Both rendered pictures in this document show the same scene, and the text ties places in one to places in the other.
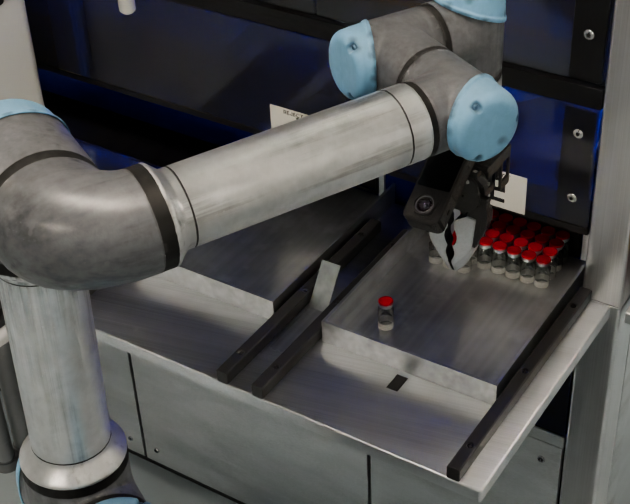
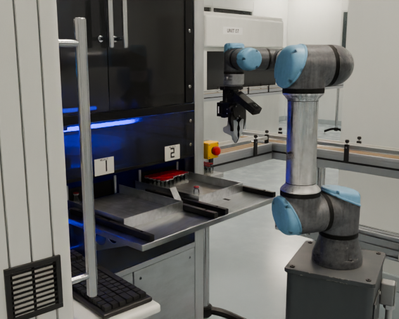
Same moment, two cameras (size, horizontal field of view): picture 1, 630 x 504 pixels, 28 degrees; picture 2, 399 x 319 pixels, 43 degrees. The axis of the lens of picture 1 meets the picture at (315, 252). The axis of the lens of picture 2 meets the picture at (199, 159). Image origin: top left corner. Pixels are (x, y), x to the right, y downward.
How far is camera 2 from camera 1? 210 cm
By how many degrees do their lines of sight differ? 77
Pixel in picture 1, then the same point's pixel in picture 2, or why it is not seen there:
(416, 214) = (257, 108)
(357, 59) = (259, 52)
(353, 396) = (231, 204)
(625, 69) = (199, 93)
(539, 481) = (189, 268)
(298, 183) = not seen: hidden behind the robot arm
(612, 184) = (199, 133)
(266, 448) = not seen: outside the picture
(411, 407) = (239, 199)
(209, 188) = not seen: hidden behind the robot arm
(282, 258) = (142, 207)
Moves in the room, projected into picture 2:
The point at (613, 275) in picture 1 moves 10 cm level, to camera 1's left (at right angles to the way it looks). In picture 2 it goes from (201, 166) to (198, 171)
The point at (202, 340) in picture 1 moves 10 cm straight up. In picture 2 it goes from (187, 220) to (187, 190)
